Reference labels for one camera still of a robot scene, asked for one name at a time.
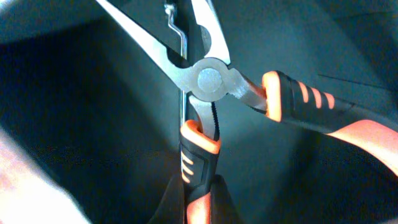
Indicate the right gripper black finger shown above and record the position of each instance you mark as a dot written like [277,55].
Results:
[171,209]

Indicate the orange black long-nose pliers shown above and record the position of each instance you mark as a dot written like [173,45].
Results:
[280,98]

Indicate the silver ring wrench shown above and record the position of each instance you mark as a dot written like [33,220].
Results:
[170,7]

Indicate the black open gift box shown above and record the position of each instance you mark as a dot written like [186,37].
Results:
[93,110]

